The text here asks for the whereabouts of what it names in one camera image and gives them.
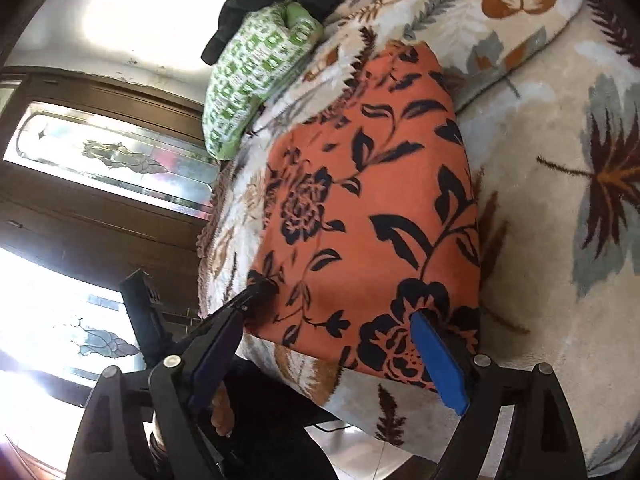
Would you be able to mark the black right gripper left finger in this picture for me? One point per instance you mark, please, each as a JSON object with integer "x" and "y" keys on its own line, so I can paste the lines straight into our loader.
{"x": 111, "y": 442}

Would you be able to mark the orange black floral garment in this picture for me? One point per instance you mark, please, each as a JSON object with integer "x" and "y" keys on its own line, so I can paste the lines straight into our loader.
{"x": 369, "y": 218}

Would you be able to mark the left forearm black sleeve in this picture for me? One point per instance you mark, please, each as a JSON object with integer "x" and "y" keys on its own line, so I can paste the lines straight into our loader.
{"x": 269, "y": 437}

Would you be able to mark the left hand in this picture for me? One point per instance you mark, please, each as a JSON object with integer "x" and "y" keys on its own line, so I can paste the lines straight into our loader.
{"x": 222, "y": 417}

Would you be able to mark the green white patterned pillow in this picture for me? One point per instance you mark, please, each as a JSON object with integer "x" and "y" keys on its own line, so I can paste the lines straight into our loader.
{"x": 263, "y": 57}

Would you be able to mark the black cloth near pillow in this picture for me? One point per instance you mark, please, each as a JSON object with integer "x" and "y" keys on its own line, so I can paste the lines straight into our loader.
{"x": 270, "y": 5}

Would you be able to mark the cream leaf pattern blanket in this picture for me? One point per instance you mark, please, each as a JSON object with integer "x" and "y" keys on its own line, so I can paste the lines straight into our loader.
{"x": 546, "y": 98}

